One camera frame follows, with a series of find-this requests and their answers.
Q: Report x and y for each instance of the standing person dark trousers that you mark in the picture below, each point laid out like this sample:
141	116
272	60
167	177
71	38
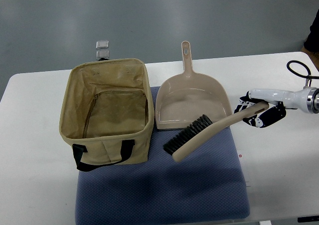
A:
312	41

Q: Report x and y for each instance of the yellow fabric bag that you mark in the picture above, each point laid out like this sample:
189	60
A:
107	115

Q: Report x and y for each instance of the pink plastic dustpan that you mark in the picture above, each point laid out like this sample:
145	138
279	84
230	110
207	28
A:
185	97

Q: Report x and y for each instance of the black object table edge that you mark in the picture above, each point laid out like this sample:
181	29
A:
308	219

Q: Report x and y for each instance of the pink hand broom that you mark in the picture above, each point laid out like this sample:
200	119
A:
202	129

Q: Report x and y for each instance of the blue cushion mat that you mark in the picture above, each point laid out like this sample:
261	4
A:
206	186

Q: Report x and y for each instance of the upper metal floor plate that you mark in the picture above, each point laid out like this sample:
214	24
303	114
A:
102	44

